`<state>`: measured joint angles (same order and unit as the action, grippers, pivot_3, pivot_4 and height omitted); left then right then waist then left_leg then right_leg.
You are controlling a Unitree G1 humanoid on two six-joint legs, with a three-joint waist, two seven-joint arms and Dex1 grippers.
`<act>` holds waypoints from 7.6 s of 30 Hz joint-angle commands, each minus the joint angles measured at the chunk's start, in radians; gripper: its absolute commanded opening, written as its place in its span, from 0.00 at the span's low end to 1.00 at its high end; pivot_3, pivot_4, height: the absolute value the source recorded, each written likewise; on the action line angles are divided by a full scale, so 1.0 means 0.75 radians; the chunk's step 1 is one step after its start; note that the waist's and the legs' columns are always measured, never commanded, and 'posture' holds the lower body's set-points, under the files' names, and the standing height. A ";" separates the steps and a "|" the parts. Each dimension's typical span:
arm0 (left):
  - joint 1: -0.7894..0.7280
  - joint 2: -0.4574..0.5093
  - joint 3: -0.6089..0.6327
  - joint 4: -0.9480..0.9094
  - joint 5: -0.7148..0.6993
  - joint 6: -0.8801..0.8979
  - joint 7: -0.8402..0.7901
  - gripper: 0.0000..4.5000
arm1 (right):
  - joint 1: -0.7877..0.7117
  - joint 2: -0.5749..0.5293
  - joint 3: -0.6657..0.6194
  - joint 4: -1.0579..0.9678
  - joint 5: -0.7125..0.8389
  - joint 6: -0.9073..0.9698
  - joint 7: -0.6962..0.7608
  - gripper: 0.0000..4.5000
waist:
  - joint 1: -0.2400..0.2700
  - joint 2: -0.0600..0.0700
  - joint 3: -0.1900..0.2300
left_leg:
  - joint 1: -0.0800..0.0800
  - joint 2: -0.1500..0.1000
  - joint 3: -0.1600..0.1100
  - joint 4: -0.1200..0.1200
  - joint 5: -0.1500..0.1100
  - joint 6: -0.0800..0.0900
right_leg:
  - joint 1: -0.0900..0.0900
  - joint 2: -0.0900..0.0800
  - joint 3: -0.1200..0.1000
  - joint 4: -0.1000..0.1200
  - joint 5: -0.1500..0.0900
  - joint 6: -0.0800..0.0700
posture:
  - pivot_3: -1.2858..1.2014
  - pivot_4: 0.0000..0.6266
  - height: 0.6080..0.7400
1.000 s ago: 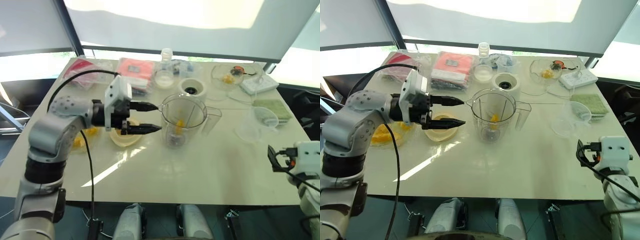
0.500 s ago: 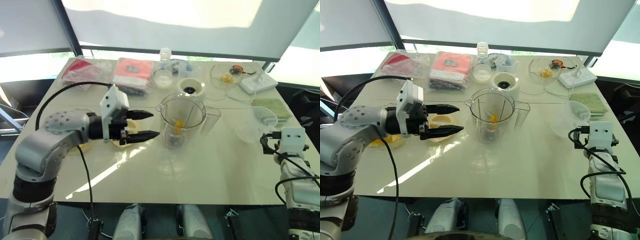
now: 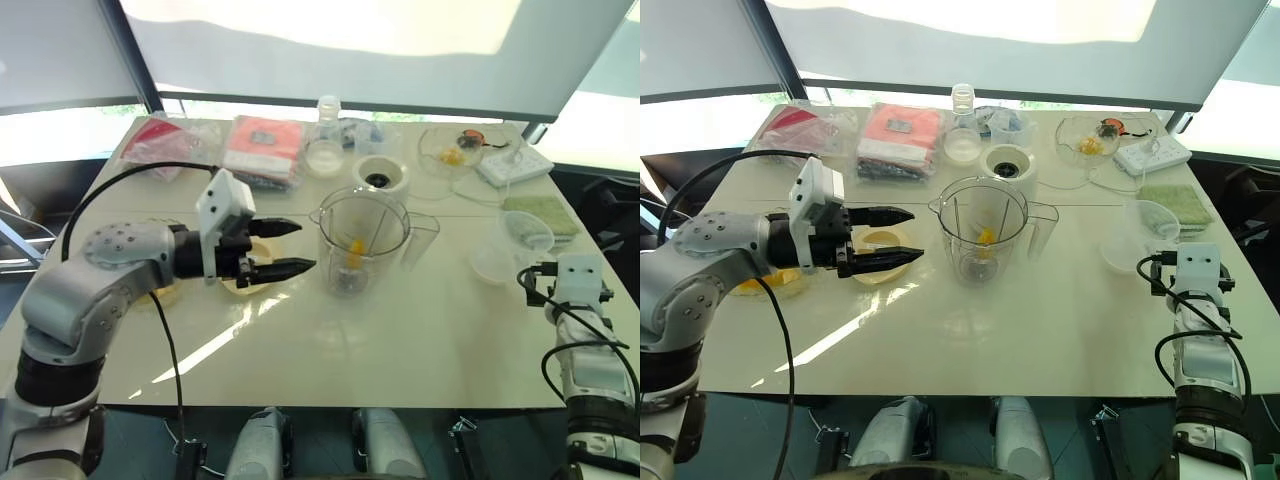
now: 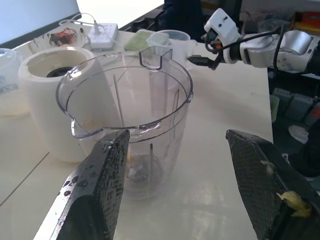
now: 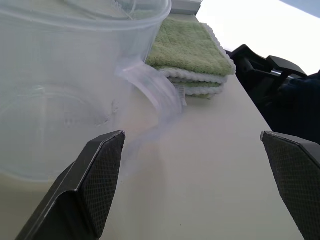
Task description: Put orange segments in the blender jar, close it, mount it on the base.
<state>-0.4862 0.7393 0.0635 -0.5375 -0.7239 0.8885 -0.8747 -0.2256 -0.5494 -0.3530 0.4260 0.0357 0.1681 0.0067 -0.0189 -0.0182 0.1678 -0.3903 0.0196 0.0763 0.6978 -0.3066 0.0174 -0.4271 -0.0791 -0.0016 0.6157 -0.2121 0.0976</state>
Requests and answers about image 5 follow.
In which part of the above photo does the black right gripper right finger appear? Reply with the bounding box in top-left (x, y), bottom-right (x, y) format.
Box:
top-left (260, 130), bottom-right (320, 240)

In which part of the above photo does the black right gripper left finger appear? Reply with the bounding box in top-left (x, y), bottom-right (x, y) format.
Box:
top-left (15, 130), bottom-right (126, 240)

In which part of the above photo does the folded green white towel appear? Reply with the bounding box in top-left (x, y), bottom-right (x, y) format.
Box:
top-left (145, 17), bottom-right (237, 100)

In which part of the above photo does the clear plastic blender jar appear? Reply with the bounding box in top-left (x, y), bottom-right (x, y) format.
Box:
top-left (0, 0), bottom-right (185, 183)

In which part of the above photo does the grey metal rail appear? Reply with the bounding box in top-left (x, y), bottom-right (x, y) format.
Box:
top-left (170, 0), bottom-right (203, 16)

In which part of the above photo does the black office chair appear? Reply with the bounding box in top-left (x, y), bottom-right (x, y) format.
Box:
top-left (224, 44), bottom-right (320, 146)

